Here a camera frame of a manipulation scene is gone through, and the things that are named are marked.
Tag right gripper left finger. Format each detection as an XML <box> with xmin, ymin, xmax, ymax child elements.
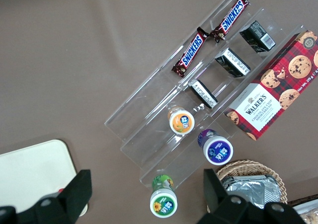
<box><xmin>34</xmin><ymin>168</ymin><xmax>93</xmax><ymax>222</ymax></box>

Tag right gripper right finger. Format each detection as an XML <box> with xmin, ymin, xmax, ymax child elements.
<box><xmin>203</xmin><ymin>168</ymin><xmax>250</xmax><ymax>214</ymax></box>

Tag aluminium foil tray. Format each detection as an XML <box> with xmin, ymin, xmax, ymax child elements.
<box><xmin>220</xmin><ymin>175</ymin><xmax>281</xmax><ymax>210</ymax></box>

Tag light wicker basket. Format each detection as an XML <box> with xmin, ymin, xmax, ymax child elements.
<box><xmin>214</xmin><ymin>159</ymin><xmax>289</xmax><ymax>208</ymax></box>

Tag beige plastic tray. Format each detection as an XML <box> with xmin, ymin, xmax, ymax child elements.
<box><xmin>0</xmin><ymin>139</ymin><xmax>77</xmax><ymax>210</ymax></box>

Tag purple yogurt cup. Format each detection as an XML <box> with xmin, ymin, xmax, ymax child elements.
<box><xmin>197</xmin><ymin>129</ymin><xmax>235</xmax><ymax>166</ymax></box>

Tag green yogurt cup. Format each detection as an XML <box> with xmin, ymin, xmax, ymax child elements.
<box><xmin>149</xmin><ymin>173</ymin><xmax>178</xmax><ymax>219</ymax></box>

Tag orange yogurt cup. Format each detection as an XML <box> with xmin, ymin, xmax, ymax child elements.
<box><xmin>167</xmin><ymin>106</ymin><xmax>195</xmax><ymax>135</ymax></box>

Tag white plastic bin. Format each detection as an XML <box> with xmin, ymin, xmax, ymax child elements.
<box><xmin>287</xmin><ymin>196</ymin><xmax>318</xmax><ymax>224</ymax></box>

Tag cracker packet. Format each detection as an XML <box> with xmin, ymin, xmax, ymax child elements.
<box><xmin>300</xmin><ymin>208</ymin><xmax>318</xmax><ymax>224</ymax></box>

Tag small black box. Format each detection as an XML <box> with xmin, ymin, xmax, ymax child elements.
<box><xmin>214</xmin><ymin>47</ymin><xmax>251</xmax><ymax>78</ymax></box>
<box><xmin>239</xmin><ymin>20</ymin><xmax>277</xmax><ymax>54</ymax></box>
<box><xmin>188</xmin><ymin>79</ymin><xmax>219</xmax><ymax>109</ymax></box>

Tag clear acrylic step stand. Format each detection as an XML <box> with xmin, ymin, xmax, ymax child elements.
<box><xmin>103</xmin><ymin>0</ymin><xmax>309</xmax><ymax>189</ymax></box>

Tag red Walkers shortbread box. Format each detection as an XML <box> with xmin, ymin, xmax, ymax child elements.
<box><xmin>223</xmin><ymin>29</ymin><xmax>318</xmax><ymax>142</ymax></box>

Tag Snickers bar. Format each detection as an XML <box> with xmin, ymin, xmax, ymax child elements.
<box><xmin>171</xmin><ymin>27</ymin><xmax>209</xmax><ymax>78</ymax></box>
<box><xmin>209</xmin><ymin>0</ymin><xmax>250</xmax><ymax>43</ymax></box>

